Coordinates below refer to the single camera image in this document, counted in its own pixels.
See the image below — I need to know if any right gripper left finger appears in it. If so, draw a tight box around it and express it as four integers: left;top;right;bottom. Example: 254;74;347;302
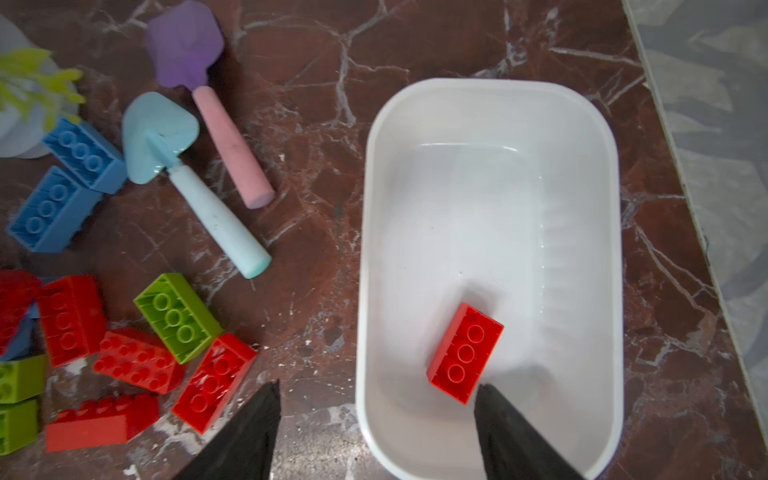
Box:
174;380;281;479

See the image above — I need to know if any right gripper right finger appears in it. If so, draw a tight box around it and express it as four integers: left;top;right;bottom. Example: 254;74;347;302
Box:
474;384;583;480

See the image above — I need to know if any red lego bottom brick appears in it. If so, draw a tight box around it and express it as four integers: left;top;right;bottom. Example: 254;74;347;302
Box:
45;393;160;452

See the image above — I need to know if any red lego cluster brick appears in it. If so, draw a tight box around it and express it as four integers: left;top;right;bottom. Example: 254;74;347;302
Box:
93;328;186;395

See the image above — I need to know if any green lego pair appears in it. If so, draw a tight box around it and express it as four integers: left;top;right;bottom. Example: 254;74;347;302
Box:
1;354;47;456

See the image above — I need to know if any blue lego lower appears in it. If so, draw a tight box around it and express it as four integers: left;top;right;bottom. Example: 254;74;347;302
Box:
0;302;39;361

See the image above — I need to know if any right white tray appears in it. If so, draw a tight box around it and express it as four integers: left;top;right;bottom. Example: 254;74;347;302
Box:
356;79;624;479

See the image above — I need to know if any blue lego pot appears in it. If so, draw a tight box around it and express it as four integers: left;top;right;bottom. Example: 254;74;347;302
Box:
6;166;103;253
43;116;127;195

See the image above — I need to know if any teal toy shovel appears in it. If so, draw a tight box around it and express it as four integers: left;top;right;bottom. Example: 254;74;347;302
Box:
121;92;272;279

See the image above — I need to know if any purple pink toy shovel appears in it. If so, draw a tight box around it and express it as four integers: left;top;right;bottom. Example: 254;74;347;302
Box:
147;1;275;209

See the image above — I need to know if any potted flower plant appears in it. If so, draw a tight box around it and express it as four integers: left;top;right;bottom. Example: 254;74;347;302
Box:
1;17;85;159

